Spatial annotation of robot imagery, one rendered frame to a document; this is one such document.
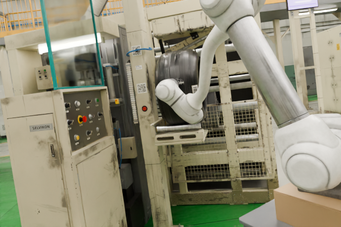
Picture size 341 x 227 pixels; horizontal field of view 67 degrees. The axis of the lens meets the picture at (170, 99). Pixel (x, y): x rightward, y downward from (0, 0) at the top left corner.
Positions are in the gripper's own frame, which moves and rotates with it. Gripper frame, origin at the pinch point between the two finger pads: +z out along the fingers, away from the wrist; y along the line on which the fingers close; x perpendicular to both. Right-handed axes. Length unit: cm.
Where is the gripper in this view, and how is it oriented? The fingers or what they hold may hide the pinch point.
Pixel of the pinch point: (177, 80)
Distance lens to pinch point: 169.3
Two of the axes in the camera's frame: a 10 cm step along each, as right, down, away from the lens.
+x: 1.6, 9.7, 1.9
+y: -9.7, 1.2, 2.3
